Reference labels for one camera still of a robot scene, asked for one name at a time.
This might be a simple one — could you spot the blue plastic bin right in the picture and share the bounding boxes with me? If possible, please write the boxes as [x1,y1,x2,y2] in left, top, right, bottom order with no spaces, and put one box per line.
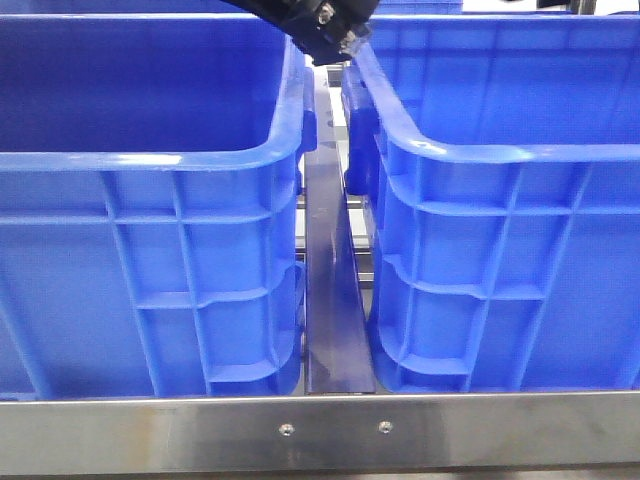
[343,13,639,392]

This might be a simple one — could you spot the blue bin far centre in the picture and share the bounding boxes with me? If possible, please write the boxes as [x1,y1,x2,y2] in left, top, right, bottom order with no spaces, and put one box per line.
[375,0,463,15]

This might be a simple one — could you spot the steel rack crossbars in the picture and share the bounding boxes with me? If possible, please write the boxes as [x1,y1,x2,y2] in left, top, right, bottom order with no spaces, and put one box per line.
[295,195,374,290]

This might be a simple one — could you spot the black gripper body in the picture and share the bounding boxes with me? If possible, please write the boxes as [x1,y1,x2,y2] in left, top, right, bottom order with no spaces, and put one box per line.
[232,0,379,65]

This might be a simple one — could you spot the stainless steel front rail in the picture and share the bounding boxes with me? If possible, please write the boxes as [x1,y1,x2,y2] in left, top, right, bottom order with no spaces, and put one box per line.
[1,391,639,475]

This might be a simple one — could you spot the blue plastic bin left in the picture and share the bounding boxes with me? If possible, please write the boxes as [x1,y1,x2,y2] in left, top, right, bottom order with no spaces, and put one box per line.
[1,14,316,400]

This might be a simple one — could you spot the blue plastic bin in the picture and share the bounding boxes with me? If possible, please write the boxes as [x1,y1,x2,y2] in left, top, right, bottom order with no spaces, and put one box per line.
[343,13,639,392]
[1,14,316,400]

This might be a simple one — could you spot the blue bin far left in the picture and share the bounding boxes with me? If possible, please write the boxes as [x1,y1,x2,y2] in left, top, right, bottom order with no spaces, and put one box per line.
[1,0,244,14]

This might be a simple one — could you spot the steel divider bar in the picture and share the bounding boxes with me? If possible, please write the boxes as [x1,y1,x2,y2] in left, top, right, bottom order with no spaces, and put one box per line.
[304,68,376,395]

